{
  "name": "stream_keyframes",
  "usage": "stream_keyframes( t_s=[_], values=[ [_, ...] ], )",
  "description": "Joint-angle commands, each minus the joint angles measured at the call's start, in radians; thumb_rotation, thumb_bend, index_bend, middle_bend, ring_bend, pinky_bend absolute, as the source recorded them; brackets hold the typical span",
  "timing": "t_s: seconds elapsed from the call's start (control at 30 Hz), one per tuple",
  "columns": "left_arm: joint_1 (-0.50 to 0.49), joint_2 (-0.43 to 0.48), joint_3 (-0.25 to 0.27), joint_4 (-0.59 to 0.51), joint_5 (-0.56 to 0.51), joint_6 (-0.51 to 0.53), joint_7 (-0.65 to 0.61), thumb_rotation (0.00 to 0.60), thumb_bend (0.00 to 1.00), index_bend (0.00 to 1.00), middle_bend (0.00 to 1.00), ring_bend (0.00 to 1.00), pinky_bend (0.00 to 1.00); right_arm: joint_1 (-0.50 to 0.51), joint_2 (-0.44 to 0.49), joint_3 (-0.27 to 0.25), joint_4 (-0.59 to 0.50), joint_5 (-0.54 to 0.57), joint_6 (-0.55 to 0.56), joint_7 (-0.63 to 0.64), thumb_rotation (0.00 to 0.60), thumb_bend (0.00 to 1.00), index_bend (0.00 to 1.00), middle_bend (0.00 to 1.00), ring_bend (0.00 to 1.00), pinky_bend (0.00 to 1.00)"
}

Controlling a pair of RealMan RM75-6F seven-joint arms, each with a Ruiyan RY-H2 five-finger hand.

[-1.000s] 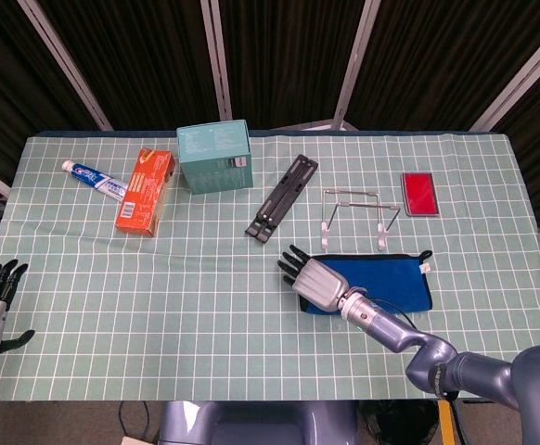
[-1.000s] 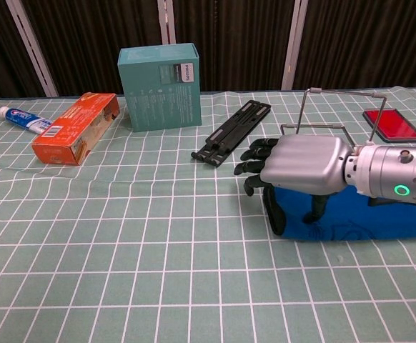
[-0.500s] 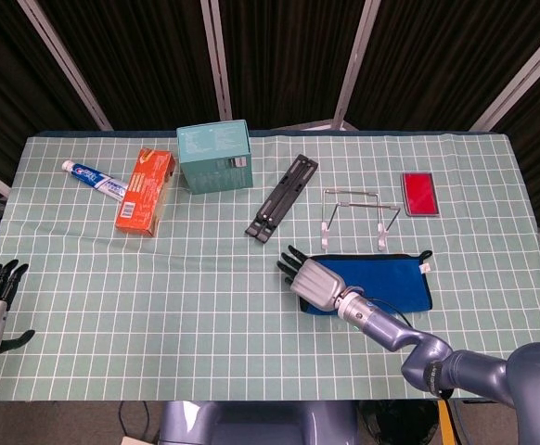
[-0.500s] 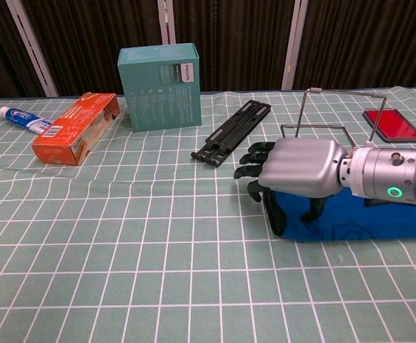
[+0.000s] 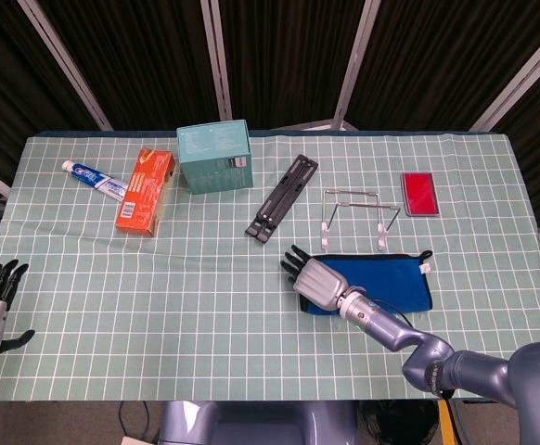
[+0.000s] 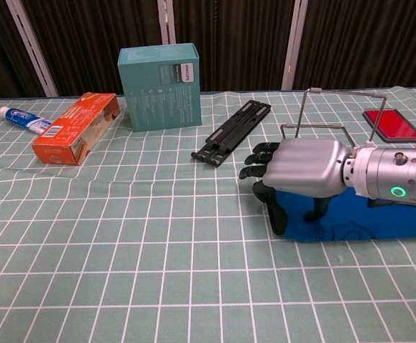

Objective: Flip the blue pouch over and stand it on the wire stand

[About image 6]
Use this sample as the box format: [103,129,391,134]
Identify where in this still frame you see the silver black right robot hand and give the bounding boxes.
[239,138,348,237]

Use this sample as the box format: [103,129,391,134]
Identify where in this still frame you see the blue cloth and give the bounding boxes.
[274,187,416,244]

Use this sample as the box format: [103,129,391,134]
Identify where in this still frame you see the black folding stand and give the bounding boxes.
[190,100,272,167]

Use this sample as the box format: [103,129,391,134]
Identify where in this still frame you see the red pad in grey case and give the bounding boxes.
[362,109,416,144]

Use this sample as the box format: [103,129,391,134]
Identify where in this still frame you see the teal Philips box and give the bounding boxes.
[117,43,203,134]

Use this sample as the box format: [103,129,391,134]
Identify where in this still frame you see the green checked tablecloth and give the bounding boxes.
[0,84,416,343]

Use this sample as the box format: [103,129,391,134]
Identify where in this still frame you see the orange cardboard box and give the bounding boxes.
[31,91,121,166]

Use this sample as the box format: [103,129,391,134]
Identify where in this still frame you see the white blue toothpaste tube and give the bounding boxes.
[0,106,54,135]

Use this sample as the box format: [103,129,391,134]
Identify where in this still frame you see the wire metal stand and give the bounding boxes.
[280,87,387,151]

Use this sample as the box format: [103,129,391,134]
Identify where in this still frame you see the white partition post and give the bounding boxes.
[281,0,309,91]
[6,0,59,98]
[157,0,177,46]

